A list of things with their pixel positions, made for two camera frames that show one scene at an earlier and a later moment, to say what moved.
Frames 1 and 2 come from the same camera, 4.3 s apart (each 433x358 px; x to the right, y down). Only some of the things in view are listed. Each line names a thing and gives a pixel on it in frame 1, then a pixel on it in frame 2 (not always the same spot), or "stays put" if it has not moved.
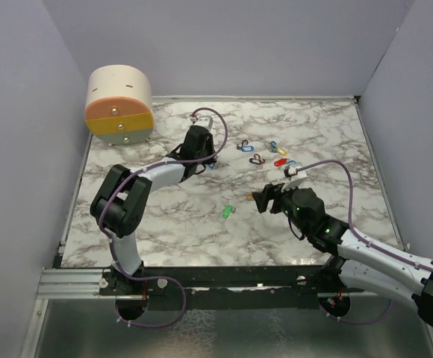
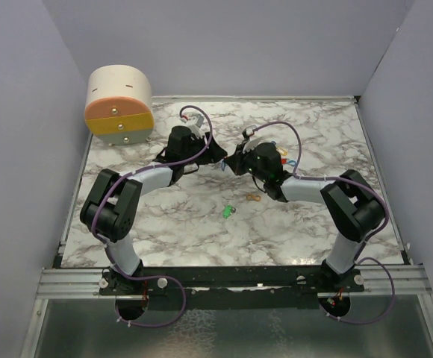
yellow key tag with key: x=282 y=151 stays put
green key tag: x=227 y=210 stays put
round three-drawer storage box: x=119 y=109 stays put
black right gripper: x=269 y=193 → x=237 y=159
